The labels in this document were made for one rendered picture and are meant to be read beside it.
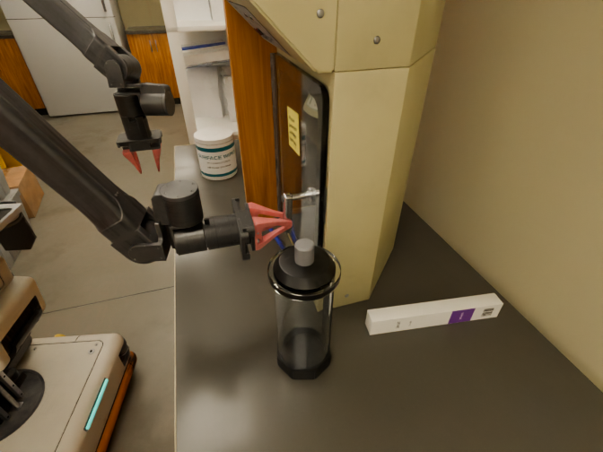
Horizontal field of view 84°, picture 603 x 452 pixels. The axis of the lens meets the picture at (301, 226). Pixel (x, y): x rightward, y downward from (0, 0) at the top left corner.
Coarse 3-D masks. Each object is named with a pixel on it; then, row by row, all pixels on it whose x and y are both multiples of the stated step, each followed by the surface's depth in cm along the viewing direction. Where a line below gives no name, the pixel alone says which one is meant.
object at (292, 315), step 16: (272, 272) 48; (336, 272) 48; (288, 288) 46; (320, 288) 46; (288, 304) 48; (304, 304) 47; (320, 304) 48; (288, 320) 50; (304, 320) 49; (320, 320) 50; (288, 336) 53; (304, 336) 52; (320, 336) 53; (288, 352) 56; (304, 352) 54; (320, 352) 56; (304, 368) 57
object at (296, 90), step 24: (288, 72) 59; (288, 96) 62; (312, 96) 49; (312, 120) 51; (288, 144) 69; (312, 144) 53; (288, 168) 72; (312, 168) 55; (288, 192) 77; (312, 192) 58; (312, 216) 60; (312, 240) 63
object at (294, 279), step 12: (300, 240) 47; (288, 252) 50; (300, 252) 46; (312, 252) 46; (324, 252) 50; (276, 264) 48; (288, 264) 48; (300, 264) 47; (312, 264) 48; (324, 264) 48; (276, 276) 47; (288, 276) 46; (300, 276) 46; (312, 276) 46; (324, 276) 46; (300, 288) 46; (312, 288) 46
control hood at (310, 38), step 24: (240, 0) 43; (264, 0) 36; (288, 0) 37; (312, 0) 38; (336, 0) 39; (264, 24) 44; (288, 24) 38; (312, 24) 39; (288, 48) 45; (312, 48) 41
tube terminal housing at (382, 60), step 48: (384, 0) 40; (432, 0) 46; (336, 48) 42; (384, 48) 43; (432, 48) 57; (336, 96) 45; (384, 96) 47; (336, 144) 49; (384, 144) 52; (336, 192) 54; (384, 192) 57; (336, 240) 60; (384, 240) 70; (336, 288) 68
